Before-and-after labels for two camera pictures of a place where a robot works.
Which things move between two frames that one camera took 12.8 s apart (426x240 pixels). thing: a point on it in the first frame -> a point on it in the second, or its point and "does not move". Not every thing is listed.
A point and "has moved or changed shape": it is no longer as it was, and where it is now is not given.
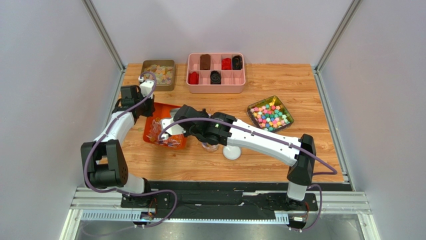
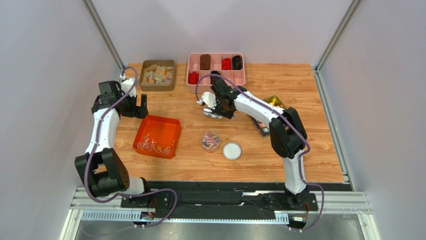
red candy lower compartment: (193, 78) does not move
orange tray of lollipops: (153, 126) has moved or changed shape
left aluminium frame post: (106, 40) does not move
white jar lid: (232, 152) does not move
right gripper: (179, 115) -> (220, 108)
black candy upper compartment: (237, 62) does not move
